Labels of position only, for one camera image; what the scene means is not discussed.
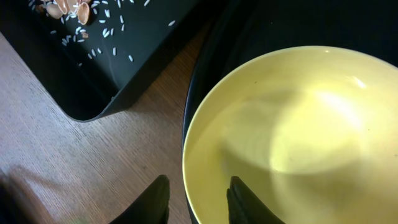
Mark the black rectangular tray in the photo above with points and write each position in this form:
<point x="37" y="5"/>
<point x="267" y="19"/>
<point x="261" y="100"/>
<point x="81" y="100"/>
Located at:
<point x="86" y="95"/>

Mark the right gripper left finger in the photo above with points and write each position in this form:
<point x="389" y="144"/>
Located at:
<point x="151" y="207"/>

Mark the yellow bowl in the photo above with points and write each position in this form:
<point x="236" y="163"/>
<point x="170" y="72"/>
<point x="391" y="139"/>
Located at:
<point x="312" y="131"/>

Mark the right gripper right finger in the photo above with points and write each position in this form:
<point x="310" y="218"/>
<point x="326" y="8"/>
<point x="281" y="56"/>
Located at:
<point x="244" y="207"/>

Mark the round black serving tray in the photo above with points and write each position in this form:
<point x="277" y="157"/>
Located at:
<point x="250" y="29"/>

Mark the food scraps and rice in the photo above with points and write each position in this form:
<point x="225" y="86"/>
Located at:
<point x="81" y="18"/>

